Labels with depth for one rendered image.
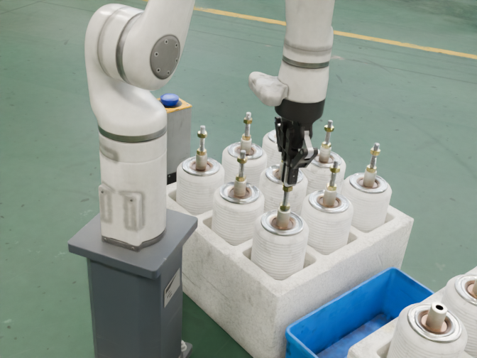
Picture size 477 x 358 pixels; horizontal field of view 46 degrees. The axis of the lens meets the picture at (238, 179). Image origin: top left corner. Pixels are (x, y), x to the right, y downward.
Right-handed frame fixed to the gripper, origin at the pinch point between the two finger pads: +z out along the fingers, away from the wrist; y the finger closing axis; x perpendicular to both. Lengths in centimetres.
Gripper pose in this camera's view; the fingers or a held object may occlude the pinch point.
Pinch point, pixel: (289, 172)
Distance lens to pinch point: 94.0
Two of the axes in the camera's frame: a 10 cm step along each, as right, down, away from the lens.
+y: -3.0, -5.1, 8.1
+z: -0.8, 8.6, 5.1
